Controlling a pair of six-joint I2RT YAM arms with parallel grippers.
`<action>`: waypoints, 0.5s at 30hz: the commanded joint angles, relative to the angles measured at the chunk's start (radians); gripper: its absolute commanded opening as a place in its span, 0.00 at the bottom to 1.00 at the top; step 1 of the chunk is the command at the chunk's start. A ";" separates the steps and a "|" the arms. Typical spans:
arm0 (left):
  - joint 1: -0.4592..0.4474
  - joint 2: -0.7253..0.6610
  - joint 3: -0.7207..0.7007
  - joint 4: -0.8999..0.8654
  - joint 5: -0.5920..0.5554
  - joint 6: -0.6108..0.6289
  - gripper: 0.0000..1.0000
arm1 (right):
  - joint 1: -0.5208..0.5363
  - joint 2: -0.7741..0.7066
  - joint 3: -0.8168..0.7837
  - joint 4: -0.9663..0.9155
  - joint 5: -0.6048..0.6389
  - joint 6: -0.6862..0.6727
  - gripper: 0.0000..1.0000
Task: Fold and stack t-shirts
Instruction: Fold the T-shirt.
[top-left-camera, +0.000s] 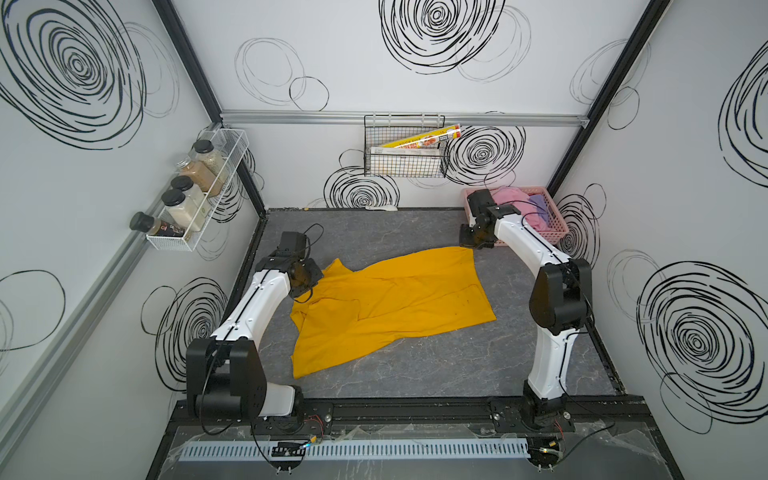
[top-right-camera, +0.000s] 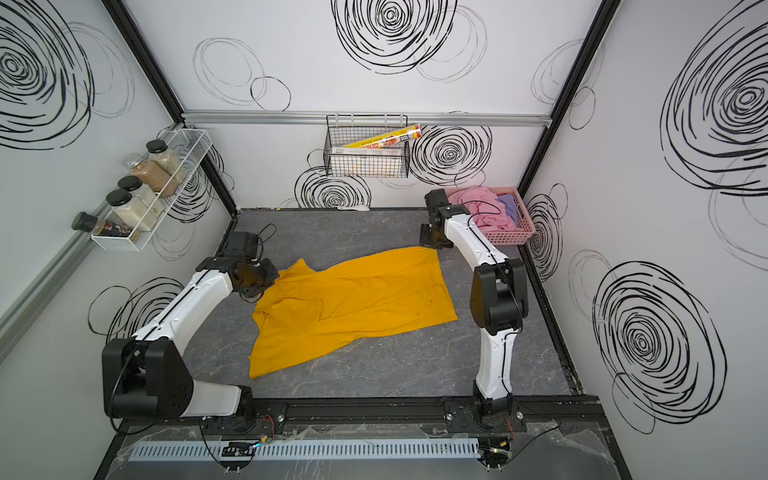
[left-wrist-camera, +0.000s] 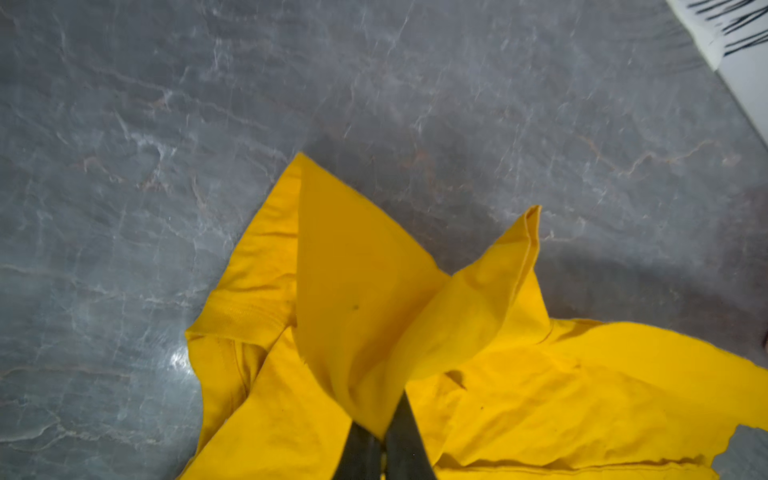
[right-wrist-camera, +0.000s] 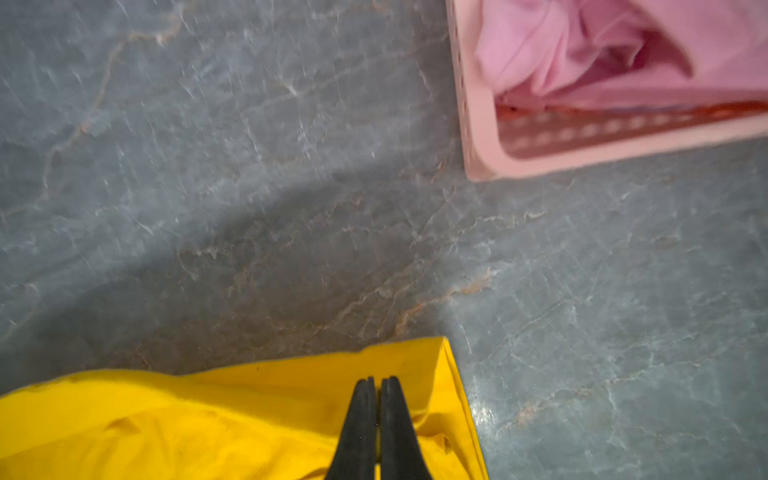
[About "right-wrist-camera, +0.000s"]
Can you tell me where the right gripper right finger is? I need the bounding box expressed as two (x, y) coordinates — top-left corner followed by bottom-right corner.
(379, 377), (433, 480)

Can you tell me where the pink t-shirt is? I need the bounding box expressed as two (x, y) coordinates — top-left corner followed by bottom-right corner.
(475, 1), (767, 110)

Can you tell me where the pink plastic basket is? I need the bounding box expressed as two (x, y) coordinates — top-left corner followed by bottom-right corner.
(446, 1), (767, 181)

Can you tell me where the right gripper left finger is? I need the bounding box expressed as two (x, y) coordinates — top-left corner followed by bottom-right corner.
(325, 377), (378, 480)

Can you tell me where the yellow t-shirt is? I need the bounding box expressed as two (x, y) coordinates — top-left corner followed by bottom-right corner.
(1, 337), (487, 479)

